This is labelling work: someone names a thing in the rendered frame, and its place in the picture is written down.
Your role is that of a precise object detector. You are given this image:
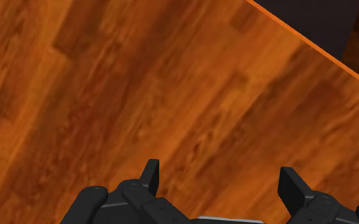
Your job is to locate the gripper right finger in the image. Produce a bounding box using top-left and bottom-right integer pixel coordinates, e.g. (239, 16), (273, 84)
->
(277, 166), (359, 224)

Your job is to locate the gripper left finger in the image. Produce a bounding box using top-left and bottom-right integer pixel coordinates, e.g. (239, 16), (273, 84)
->
(60, 158), (197, 224)

